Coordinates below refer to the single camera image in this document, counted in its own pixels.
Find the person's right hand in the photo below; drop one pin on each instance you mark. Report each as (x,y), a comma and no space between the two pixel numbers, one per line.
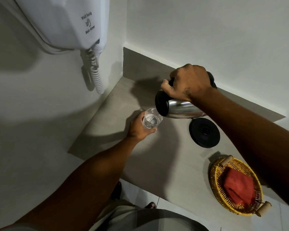
(189,81)

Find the person's left hand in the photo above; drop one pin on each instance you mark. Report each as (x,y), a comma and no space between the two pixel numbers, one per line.
(136,129)

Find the person's right thumb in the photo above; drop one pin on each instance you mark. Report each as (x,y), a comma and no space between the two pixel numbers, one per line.
(164,86)

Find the person's left thumb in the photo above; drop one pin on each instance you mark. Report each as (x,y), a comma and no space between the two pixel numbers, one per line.
(140,116)

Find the clear drinking glass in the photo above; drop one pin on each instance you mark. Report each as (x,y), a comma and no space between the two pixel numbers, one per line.
(151,119)

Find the stainless steel electric kettle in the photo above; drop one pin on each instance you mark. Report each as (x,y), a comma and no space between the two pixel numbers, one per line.
(175,107)

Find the person's left forearm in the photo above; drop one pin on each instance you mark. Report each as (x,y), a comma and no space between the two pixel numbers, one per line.
(69,187)

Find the person's right forearm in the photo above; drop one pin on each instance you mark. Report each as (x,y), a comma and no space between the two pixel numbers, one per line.
(250,139)

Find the black kettle base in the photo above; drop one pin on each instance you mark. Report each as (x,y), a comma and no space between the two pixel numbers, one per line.
(204,133)

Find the person's foot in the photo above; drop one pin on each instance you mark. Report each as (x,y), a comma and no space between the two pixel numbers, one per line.
(151,205)

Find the yellow woven basket tray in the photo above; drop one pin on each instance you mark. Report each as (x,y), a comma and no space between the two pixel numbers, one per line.
(219,190)

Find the red folded cloth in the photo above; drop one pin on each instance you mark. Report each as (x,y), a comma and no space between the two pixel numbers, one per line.
(238,187)

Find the white wall hair dryer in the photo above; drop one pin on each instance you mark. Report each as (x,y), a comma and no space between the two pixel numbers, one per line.
(62,21)

